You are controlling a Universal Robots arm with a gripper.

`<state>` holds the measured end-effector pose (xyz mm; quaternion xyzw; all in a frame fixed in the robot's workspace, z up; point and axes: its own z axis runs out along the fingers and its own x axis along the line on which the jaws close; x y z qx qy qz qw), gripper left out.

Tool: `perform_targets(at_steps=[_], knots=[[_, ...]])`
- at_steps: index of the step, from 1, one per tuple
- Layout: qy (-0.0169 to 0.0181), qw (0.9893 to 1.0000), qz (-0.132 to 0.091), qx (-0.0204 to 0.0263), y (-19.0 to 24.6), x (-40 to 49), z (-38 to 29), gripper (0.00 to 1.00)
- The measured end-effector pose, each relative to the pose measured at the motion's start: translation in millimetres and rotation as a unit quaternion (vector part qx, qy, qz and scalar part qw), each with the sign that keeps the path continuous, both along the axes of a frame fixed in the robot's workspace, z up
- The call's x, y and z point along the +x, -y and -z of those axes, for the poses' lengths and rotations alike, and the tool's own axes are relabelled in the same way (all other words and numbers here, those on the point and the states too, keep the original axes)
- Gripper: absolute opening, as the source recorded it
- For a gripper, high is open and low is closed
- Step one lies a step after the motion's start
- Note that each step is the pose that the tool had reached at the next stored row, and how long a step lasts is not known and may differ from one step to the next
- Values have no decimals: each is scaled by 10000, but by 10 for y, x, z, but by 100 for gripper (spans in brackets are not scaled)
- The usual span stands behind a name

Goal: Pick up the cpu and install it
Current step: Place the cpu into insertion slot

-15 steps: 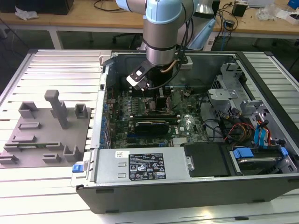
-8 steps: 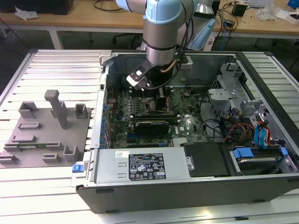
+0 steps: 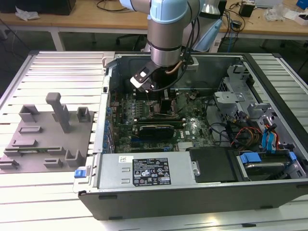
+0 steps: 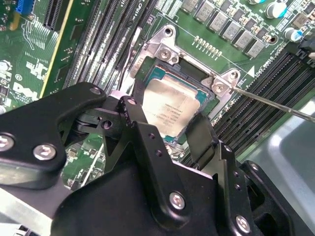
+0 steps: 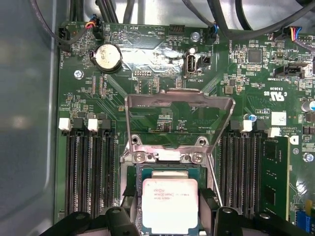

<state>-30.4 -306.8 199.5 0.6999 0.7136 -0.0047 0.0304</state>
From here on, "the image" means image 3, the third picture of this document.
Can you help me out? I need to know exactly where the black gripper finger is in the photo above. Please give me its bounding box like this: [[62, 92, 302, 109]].
[[160, 98, 176, 114]]

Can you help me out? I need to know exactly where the metal socket cover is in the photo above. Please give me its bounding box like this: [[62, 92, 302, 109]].
[[173, 92, 194, 114]]

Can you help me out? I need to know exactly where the CPU socket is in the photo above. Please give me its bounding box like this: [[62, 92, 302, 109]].
[[148, 100, 179, 119]]

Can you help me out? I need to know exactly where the black graphics card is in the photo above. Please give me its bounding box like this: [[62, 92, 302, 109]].
[[138, 124, 176, 140]]

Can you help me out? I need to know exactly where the black expansion slot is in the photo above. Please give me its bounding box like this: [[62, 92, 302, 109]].
[[130, 142, 170, 149]]

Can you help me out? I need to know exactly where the small silver heatsink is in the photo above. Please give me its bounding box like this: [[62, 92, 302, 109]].
[[178, 141, 193, 152]]

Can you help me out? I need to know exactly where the green motherboard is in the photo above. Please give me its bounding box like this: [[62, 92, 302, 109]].
[[109, 89, 217, 154]]

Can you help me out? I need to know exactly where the black office chair base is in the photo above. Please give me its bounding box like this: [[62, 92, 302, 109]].
[[116, 33, 149, 52]]

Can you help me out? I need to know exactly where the silver metal drive cage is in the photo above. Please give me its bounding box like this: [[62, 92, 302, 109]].
[[211, 63, 287, 147]]

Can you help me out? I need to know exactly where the black plastic cover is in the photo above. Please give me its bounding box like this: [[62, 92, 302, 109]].
[[187, 147, 238, 183]]

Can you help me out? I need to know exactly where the grey power supply unit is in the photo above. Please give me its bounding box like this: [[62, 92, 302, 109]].
[[92, 152, 197, 191]]

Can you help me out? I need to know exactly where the open black PC case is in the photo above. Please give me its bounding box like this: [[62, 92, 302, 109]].
[[78, 51, 308, 221]]

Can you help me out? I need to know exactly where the black upright box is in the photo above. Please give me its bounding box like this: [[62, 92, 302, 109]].
[[218, 0, 228, 28]]

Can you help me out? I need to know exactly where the hard disk blue carrier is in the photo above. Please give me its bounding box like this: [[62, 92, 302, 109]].
[[237, 150, 302, 181]]

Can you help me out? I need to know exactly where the wooden desk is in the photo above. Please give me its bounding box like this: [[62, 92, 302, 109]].
[[0, 0, 308, 52]]

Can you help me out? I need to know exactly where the small black box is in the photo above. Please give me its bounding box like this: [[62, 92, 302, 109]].
[[239, 1, 256, 18]]

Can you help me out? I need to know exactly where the blue case latch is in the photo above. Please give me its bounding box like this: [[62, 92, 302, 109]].
[[74, 168, 87, 179]]

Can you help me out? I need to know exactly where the grey parts rack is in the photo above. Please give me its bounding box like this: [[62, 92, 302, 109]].
[[0, 92, 96, 174]]

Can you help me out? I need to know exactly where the white flat box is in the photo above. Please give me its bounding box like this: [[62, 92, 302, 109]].
[[254, 0, 284, 7]]

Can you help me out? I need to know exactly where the clear plastic bag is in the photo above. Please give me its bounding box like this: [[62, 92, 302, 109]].
[[263, 5, 291, 22]]

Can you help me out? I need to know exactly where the green RAM stick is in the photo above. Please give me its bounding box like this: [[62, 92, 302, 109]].
[[18, 147, 62, 154]]

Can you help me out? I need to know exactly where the large black box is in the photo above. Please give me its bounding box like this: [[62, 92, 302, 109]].
[[0, 0, 77, 15]]

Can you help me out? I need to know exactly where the crumpled white plastic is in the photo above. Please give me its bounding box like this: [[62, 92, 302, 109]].
[[15, 6, 40, 21]]

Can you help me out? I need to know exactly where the blue box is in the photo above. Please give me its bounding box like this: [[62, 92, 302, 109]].
[[295, 0, 308, 11]]

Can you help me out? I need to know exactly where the copper coloured cable sleeve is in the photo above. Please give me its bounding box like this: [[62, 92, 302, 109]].
[[165, 60, 185, 75]]

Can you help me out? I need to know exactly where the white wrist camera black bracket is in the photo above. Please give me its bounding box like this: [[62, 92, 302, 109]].
[[129, 66, 157, 94]]

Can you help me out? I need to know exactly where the black wire bundle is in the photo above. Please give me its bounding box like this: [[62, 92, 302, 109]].
[[208, 115, 241, 148]]

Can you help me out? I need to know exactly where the orange yellow wire bundle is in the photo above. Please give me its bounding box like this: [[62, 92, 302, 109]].
[[231, 127, 263, 146]]

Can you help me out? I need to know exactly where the light blue flat cable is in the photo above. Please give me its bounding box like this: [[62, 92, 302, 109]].
[[269, 129, 280, 154], [261, 128, 274, 154]]

